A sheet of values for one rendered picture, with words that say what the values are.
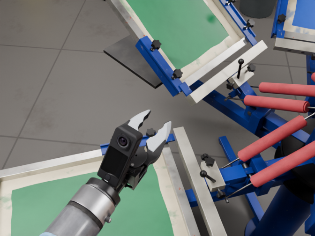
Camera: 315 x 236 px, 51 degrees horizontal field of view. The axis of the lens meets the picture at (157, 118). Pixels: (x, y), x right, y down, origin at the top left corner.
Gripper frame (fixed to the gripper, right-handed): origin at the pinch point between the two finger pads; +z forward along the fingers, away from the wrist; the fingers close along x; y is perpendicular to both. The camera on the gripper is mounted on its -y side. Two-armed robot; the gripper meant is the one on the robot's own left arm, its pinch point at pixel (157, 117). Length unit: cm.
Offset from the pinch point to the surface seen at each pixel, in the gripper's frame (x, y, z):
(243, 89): 9, 57, 80
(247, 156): 25, 58, 46
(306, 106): 35, 38, 67
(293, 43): 19, 49, 118
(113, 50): -72, 83, 86
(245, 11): -43, 169, 318
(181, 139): -3, 64, 41
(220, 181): 20, 58, 28
